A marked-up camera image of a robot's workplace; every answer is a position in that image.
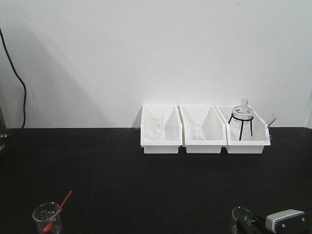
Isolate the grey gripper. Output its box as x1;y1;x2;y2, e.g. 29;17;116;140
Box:
236;209;306;234

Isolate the red plastic spoon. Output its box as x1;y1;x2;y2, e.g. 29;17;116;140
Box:
43;191;72;233

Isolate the small glass beaker right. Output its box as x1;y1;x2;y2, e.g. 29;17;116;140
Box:
231;206;253;234

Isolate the right white plastic bin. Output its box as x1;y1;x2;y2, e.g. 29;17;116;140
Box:
215;105;271;154

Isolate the white plastic bin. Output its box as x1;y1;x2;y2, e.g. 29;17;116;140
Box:
215;105;271;154
140;105;182;154
179;105;227;154

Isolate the middle white plastic bin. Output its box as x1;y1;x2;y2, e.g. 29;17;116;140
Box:
179;105;227;154

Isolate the black metal tripod stand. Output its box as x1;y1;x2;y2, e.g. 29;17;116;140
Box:
228;113;254;141

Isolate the round glass flask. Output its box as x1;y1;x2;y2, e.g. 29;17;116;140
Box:
232;99;254;120

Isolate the clear beaker in middle bin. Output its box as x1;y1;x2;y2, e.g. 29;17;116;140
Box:
190;116;210;140

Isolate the clear beaker in bin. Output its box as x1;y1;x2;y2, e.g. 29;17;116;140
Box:
190;116;210;140
144;111;164;140

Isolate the left white plastic bin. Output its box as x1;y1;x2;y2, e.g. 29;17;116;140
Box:
140;105;182;154

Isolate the clear beaker in left bin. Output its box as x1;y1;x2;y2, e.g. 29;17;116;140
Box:
144;111;164;140

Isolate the graduated glass beaker left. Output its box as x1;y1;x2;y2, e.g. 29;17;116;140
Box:
33;202;62;234

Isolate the black hanging cable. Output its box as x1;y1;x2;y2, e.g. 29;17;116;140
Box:
0;26;27;138

